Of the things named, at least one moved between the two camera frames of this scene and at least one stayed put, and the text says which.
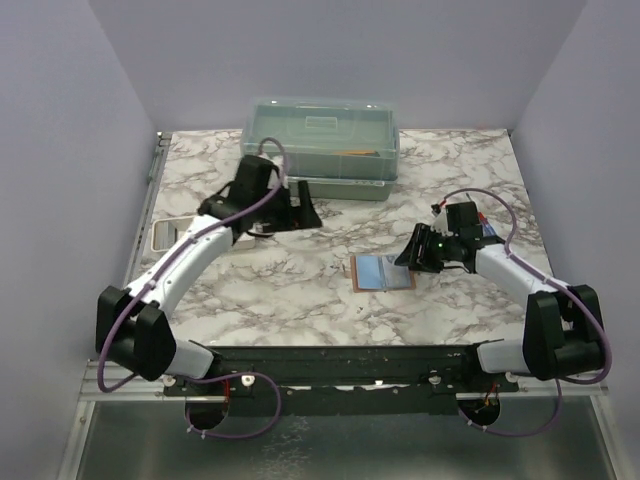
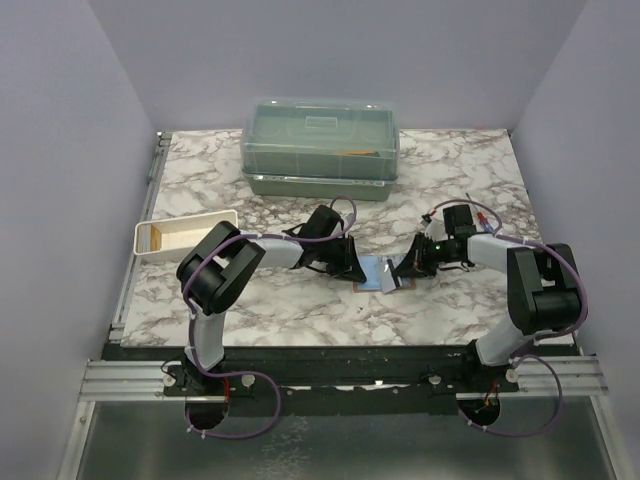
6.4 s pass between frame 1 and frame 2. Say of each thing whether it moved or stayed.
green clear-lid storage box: stayed
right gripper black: stayed
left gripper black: moved
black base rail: stayed
